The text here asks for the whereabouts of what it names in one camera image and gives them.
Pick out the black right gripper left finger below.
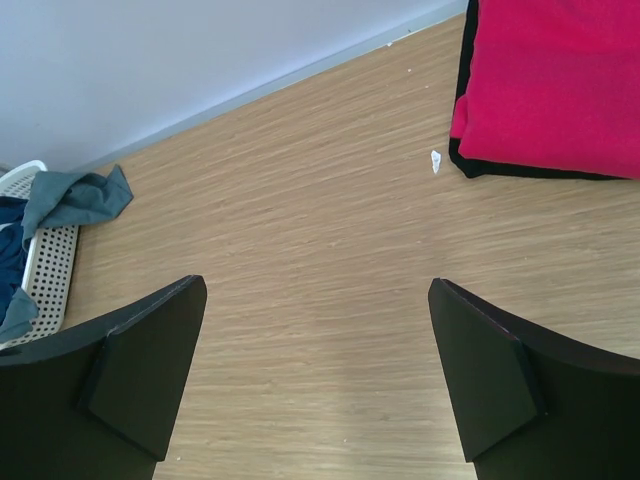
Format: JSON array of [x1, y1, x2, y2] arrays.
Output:
[[1, 275, 207, 479]]

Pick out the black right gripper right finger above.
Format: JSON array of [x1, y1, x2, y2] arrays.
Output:
[[428, 278, 639, 479]]

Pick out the grey-blue t shirt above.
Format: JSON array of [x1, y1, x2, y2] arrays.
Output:
[[1, 166, 134, 342]]

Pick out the white perforated laundry basket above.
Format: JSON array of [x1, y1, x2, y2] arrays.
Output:
[[1, 160, 79, 349]]

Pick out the navy blue t shirt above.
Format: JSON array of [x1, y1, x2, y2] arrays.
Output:
[[1, 196, 27, 320]]

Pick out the folded black t shirt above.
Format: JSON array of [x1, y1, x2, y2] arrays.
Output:
[[447, 0, 640, 182]]

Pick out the white paper scrap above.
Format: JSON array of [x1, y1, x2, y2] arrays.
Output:
[[430, 150, 442, 174]]

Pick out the folded pink t shirt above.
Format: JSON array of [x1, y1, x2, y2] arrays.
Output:
[[449, 0, 640, 176]]

